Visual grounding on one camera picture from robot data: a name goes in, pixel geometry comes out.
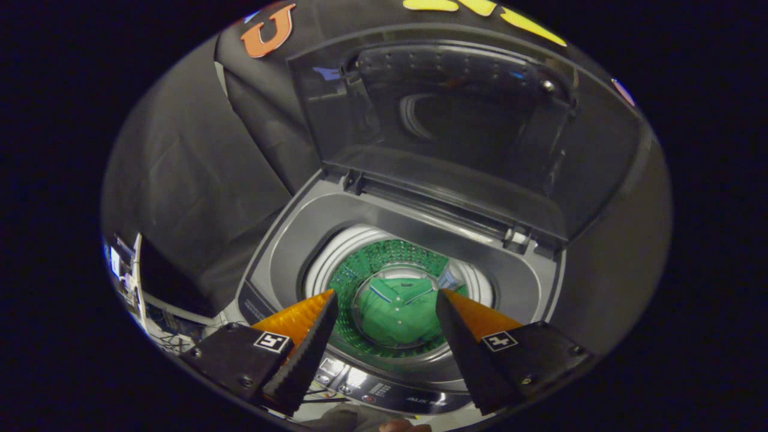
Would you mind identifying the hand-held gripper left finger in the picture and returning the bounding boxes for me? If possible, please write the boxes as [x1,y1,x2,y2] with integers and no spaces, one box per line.
[180,289,340,416]

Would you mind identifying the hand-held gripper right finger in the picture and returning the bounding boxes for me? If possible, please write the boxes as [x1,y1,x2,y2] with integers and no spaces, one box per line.
[435,288,595,416]

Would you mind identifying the green polo shirt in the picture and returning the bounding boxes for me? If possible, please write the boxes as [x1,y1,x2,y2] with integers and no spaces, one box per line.
[354,277,449,349]

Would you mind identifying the grey top-load washing machine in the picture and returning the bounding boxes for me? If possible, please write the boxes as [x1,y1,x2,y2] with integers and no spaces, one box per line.
[237,24,656,418]

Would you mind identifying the dark washing machine lid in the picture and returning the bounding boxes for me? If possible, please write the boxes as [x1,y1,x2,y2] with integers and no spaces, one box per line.
[287,24,656,260]

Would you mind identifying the thin black floor cables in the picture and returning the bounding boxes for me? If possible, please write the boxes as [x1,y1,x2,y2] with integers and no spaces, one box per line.
[146,324,208,356]

